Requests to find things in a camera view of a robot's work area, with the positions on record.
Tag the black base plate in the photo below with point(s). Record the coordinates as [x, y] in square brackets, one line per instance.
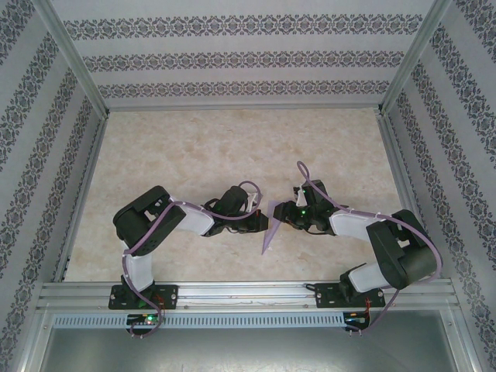
[172, 294]
[327, 298]

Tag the small circuit board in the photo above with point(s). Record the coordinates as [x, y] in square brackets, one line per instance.
[358, 319]

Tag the purple paper sheet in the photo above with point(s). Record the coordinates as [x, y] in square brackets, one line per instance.
[271, 236]

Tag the aluminium corner post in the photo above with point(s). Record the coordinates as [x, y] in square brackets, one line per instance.
[413, 58]
[77, 58]

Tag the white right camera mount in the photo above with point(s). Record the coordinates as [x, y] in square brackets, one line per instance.
[301, 198]

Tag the aluminium frame bar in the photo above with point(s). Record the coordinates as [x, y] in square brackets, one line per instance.
[34, 341]
[463, 341]

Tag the circuit board with green light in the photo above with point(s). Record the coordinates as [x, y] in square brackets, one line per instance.
[143, 319]

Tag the aluminium back rail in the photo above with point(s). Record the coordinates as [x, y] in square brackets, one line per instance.
[244, 106]

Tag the aluminium side rail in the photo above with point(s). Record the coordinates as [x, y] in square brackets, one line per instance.
[401, 174]
[87, 174]

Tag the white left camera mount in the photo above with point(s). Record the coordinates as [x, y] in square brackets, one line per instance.
[251, 198]

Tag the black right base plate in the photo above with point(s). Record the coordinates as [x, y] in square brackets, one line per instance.
[327, 298]

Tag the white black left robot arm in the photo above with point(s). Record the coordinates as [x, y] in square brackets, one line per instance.
[195, 221]

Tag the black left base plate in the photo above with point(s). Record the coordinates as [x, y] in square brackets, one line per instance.
[172, 294]

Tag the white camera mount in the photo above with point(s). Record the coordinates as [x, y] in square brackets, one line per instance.
[251, 198]
[301, 198]

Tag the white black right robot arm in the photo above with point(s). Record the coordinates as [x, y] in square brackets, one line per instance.
[350, 224]

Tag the long aluminium base rail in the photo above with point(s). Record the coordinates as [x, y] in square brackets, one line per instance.
[252, 288]

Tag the grey metal sheet panel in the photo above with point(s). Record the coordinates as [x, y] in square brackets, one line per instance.
[248, 348]

